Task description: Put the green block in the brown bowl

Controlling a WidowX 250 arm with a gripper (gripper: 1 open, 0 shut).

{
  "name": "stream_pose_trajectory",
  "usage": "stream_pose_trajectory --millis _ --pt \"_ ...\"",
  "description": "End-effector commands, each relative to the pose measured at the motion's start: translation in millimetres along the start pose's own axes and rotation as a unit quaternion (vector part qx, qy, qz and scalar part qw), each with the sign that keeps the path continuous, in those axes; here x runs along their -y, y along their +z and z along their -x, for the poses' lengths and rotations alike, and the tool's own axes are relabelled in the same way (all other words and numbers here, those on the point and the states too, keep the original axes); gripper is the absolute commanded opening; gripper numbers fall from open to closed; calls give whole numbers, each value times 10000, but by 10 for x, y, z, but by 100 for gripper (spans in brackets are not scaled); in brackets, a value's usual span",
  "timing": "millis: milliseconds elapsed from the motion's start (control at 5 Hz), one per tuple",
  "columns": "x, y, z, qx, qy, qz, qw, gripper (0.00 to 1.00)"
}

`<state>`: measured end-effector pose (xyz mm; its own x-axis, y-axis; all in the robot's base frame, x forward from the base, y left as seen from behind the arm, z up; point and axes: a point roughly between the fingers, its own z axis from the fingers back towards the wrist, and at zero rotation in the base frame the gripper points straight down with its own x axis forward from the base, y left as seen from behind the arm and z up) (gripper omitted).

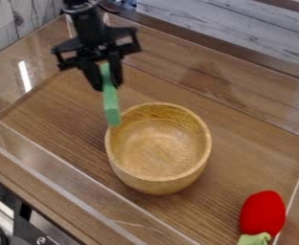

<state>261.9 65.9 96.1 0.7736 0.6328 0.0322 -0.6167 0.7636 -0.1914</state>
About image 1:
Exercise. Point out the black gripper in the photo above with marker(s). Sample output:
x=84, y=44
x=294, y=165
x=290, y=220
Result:
x=98, y=43

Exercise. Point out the green rectangular block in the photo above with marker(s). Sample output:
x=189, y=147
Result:
x=110, y=96

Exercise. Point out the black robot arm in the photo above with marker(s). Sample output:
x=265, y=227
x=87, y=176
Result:
x=98, y=43

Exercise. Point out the brown wooden bowl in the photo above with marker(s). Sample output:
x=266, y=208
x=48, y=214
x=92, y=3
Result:
x=159, y=148

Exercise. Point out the clear acrylic tray walls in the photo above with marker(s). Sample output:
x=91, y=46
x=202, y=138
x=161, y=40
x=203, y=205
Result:
x=54, y=161

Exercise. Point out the black metal table leg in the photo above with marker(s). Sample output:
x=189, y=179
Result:
x=26, y=230

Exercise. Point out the red plush strawberry toy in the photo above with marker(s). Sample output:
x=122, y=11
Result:
x=262, y=218

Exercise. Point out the clear acrylic corner bracket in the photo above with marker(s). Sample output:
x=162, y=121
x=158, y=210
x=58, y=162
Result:
x=71, y=25

